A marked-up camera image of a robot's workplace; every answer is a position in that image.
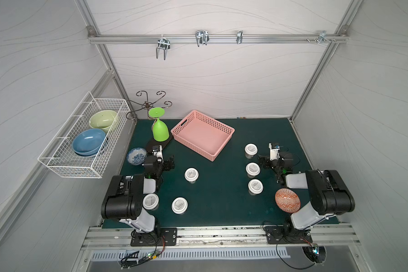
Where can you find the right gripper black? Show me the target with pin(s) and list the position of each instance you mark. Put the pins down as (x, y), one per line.
(265, 161)

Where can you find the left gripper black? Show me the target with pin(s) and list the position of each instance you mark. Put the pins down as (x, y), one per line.
(168, 164)

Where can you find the green yogurt cup white lid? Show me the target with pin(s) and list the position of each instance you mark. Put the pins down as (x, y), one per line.
(191, 175)

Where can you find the pink plastic basket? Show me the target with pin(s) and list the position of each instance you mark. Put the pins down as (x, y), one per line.
(202, 134)

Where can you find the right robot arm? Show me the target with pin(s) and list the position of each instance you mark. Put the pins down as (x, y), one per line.
(309, 197)

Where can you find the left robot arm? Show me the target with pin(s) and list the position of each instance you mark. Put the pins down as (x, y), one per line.
(125, 195)

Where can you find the blue white floral bowl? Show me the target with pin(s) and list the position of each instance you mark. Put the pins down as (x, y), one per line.
(136, 156)

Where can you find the dark cup holder stand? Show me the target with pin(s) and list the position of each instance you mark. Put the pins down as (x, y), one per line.
(147, 105)

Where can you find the green plastic goblet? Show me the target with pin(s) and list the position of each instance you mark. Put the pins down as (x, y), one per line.
(159, 128)

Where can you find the light green bowl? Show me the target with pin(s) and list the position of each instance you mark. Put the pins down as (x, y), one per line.
(104, 120)

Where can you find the white vent strip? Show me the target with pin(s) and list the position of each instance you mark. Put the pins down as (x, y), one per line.
(198, 254)

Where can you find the metal double hook left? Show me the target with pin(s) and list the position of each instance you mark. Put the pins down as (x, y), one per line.
(163, 45)

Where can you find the metal double hook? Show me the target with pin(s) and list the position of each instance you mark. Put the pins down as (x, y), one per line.
(202, 37)
(163, 45)

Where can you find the small metal hook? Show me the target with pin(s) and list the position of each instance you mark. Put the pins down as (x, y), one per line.
(239, 37)

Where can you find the metal hook right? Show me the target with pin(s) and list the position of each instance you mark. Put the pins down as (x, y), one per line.
(321, 39)

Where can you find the metal double hook middle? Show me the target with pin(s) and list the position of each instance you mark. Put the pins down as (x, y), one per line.
(202, 37)

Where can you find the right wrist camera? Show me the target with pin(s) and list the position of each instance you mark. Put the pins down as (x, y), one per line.
(274, 151)

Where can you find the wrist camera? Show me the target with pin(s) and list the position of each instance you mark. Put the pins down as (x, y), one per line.
(274, 151)
(157, 152)

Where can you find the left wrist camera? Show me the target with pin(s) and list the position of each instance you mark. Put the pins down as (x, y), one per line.
(157, 152)

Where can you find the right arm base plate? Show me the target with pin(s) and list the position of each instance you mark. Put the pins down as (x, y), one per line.
(286, 235)

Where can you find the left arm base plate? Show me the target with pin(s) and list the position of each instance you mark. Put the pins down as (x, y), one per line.
(170, 235)

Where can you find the white wire wall basket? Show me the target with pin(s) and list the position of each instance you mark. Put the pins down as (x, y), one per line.
(59, 157)

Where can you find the aluminium front rail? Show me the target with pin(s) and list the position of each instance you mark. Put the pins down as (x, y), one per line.
(220, 237)

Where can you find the aluminium rail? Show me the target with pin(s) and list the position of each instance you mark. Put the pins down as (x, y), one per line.
(220, 237)
(214, 39)

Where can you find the cable bundle left base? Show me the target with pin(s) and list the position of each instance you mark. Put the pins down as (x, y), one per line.
(133, 259)

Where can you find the aluminium top rail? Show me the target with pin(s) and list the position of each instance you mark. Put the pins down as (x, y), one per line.
(214, 39)

